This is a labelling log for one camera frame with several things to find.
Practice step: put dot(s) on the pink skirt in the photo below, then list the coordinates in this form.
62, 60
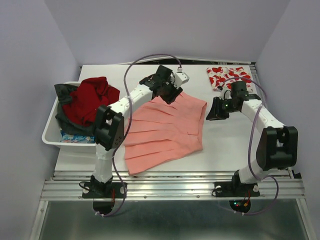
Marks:
162, 132

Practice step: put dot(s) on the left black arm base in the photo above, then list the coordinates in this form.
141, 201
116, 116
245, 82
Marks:
110, 190

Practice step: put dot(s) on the aluminium frame rail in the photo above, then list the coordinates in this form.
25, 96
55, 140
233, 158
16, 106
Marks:
171, 185

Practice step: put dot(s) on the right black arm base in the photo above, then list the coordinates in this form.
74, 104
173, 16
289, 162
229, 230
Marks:
225, 189

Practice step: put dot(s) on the red poppy print skirt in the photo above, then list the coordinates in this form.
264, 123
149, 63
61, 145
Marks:
223, 76

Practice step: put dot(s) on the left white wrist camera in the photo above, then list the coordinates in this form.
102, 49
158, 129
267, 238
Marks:
180, 78

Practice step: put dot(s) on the light blue garment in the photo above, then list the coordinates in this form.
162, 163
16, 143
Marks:
76, 138

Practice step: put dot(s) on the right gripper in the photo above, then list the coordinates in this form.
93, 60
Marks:
214, 112

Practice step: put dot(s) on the dark green garment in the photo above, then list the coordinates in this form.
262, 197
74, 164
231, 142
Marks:
63, 100

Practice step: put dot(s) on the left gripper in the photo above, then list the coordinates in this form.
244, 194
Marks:
175, 92

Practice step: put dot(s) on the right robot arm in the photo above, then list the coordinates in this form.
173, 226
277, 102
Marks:
277, 147

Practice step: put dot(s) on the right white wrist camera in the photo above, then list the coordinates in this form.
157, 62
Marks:
225, 93

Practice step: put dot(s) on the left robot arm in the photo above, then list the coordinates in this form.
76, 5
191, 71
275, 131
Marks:
109, 127

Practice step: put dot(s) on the dark red skirt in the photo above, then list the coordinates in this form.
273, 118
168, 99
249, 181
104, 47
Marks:
87, 98

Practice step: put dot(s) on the white plastic bin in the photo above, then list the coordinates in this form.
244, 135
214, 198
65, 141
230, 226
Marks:
52, 136

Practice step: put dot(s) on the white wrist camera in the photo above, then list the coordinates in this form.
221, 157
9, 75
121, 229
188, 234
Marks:
180, 78
225, 93

